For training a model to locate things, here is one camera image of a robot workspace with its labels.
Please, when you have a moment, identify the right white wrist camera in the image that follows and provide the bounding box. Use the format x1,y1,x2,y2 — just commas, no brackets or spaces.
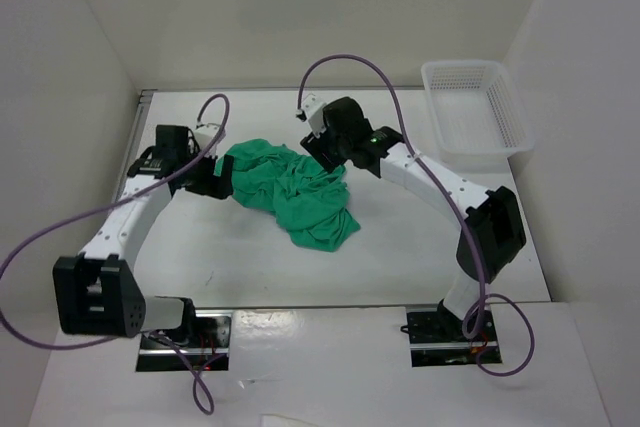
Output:
296,93,327,138

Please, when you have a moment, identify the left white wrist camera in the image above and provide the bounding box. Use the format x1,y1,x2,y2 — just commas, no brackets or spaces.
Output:
193,123,226,158

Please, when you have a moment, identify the aluminium table edge rail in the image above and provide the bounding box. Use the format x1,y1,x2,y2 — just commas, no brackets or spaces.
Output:
132,89,156,138

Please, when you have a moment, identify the green tank top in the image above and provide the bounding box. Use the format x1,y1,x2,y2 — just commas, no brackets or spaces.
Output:
227,139,361,252

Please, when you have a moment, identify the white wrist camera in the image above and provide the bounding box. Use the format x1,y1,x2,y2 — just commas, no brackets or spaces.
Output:
193,123,226,158
296,93,327,138

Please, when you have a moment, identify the white plastic mesh basket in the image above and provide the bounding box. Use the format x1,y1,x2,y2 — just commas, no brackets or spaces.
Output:
421,60,535,164

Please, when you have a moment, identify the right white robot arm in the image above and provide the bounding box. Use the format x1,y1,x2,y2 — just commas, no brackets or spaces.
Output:
296,94,526,340

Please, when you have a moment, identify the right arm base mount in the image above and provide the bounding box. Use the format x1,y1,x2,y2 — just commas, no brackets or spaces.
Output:
399,306,502,367

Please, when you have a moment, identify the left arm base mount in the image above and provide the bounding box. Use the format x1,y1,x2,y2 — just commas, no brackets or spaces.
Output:
135,309,233,373

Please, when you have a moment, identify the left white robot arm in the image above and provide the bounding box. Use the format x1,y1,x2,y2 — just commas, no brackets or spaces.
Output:
53,123,234,347

